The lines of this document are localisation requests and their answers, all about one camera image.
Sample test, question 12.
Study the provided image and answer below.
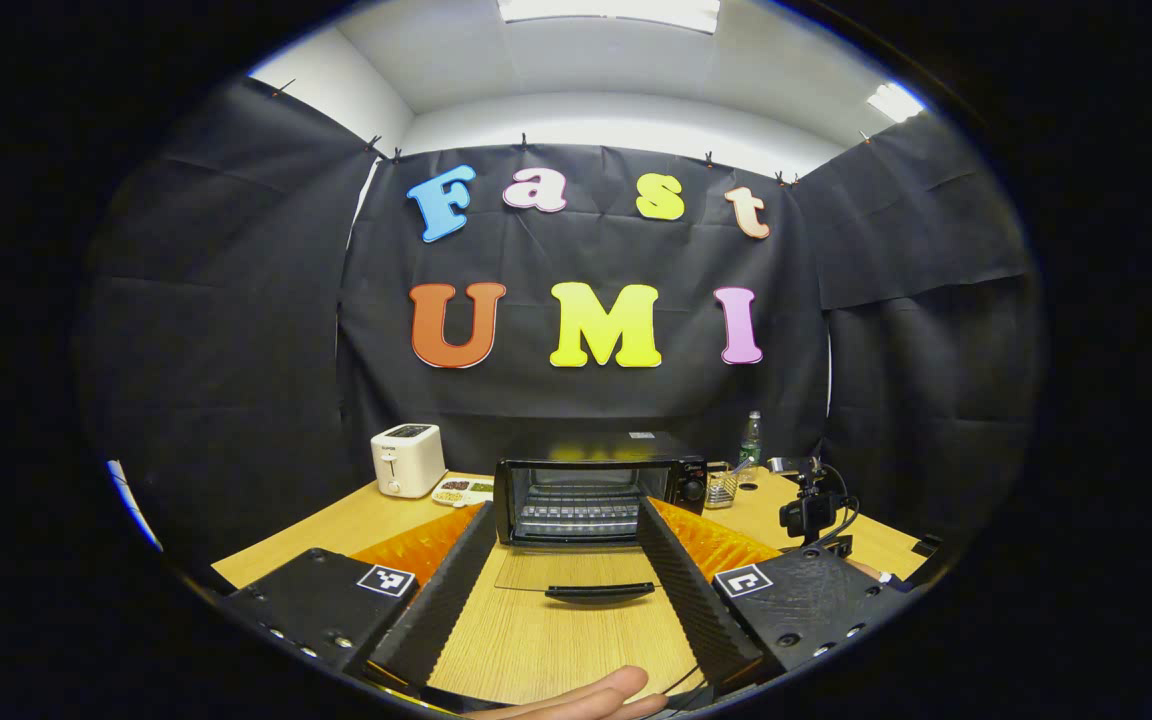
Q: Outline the small metal wire basket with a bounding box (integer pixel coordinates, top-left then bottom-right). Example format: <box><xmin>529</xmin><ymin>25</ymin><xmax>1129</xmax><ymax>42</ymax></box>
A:
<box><xmin>706</xmin><ymin>465</ymin><xmax>743</xmax><ymax>510</ymax></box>

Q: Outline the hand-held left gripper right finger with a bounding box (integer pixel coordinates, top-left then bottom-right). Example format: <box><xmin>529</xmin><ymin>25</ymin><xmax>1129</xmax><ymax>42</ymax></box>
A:
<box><xmin>634</xmin><ymin>495</ymin><xmax>914</xmax><ymax>694</ymax></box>

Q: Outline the black electric oven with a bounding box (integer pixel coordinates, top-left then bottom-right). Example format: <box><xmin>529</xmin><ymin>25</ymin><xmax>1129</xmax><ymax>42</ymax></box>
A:
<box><xmin>493</xmin><ymin>432</ymin><xmax>709</xmax><ymax>607</ymax></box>

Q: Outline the black camera on stand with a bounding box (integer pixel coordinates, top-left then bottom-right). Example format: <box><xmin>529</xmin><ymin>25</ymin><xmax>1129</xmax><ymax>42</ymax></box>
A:
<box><xmin>766</xmin><ymin>455</ymin><xmax>862</xmax><ymax>559</ymax></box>

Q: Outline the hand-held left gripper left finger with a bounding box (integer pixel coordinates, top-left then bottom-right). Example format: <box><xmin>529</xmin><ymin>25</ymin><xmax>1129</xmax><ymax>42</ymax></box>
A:
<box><xmin>219</xmin><ymin>500</ymin><xmax>499</xmax><ymax>694</ymax></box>

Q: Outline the white snack tray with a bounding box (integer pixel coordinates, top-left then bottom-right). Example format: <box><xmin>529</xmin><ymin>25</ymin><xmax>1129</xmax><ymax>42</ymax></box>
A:
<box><xmin>431</xmin><ymin>477</ymin><xmax>495</xmax><ymax>508</ymax></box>

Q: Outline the large ceiling light panel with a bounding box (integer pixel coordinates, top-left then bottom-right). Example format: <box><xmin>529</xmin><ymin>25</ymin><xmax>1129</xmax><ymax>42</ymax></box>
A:
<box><xmin>496</xmin><ymin>0</ymin><xmax>722</xmax><ymax>34</ymax></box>

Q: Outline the black backdrop cloth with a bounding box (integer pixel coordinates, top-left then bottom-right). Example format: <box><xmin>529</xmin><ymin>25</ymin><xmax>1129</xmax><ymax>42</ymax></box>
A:
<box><xmin>76</xmin><ymin>75</ymin><xmax>1042</xmax><ymax>571</ymax></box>

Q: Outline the white toaster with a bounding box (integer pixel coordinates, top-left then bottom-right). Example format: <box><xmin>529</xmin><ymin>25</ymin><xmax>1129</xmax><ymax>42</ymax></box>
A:
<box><xmin>370</xmin><ymin>423</ymin><xmax>447</xmax><ymax>499</ymax></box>

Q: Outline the small ceiling light panel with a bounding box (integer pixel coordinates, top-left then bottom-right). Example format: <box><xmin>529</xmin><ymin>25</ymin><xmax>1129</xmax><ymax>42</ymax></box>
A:
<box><xmin>866</xmin><ymin>82</ymin><xmax>927</xmax><ymax>123</ymax></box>

